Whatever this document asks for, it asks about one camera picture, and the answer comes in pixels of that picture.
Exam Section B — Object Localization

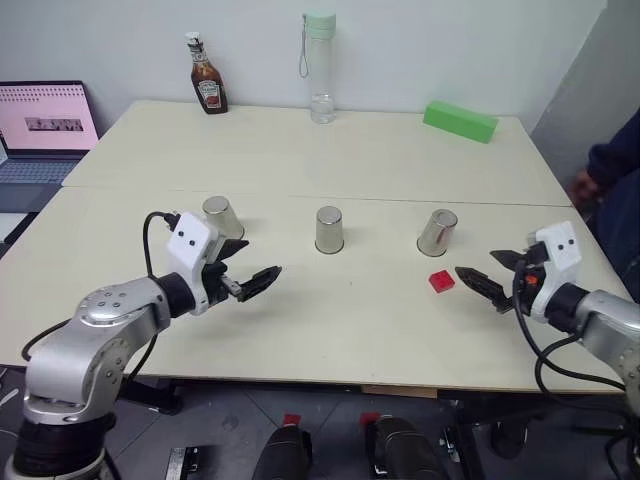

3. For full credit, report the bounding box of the white side desk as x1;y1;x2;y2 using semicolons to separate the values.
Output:
0;211;40;247

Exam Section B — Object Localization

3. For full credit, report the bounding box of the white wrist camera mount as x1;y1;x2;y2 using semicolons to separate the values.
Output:
166;211;220;316
523;220;584;322

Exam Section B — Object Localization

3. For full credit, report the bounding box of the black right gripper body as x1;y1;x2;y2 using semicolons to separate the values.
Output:
509;241;550;315

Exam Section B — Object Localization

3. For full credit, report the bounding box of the upturned steel cup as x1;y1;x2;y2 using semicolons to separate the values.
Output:
313;205;347;254
201;195;246;241
415;208;460;258

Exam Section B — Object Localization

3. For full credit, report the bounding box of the open laptop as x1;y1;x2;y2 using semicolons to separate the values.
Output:
0;79;102;187

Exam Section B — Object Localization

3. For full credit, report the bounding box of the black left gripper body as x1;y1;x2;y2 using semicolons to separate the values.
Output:
201;249;242;308

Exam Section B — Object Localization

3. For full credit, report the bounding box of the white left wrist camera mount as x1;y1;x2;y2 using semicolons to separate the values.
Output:
166;211;220;316

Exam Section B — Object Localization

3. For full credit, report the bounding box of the black table leg frame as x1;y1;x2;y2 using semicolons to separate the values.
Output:
438;392;632;480
118;377;184;417

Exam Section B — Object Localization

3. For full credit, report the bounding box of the bystander's hand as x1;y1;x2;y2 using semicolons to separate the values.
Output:
570;167;607;209

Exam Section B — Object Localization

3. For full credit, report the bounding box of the small red block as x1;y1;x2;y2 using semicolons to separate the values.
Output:
427;269;458;295

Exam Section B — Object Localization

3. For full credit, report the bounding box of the bystander in dark clothes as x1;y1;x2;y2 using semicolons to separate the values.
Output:
582;106;640;296

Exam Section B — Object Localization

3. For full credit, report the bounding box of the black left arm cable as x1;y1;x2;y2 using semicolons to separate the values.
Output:
20;211;180;389

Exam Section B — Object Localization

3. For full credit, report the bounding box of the dark rounded robot foot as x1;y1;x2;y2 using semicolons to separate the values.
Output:
253;424;315;480
366;414;443;480

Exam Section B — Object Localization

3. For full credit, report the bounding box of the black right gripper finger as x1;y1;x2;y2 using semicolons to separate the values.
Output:
489;248;526;272
454;266;515;316

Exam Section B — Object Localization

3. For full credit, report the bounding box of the green rectangular block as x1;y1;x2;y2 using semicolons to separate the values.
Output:
422;99;501;145

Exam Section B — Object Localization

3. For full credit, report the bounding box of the ketchup bottle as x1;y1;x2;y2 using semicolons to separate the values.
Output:
185;31;231;117

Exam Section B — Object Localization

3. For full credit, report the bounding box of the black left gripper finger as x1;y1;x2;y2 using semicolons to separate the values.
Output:
237;264;284;303
215;238;250;263

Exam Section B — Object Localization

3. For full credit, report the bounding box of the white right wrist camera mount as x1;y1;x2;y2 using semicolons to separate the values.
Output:
523;220;584;322

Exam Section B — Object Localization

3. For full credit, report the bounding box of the clear bottle with green lid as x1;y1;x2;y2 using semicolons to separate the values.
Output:
298;11;338;126

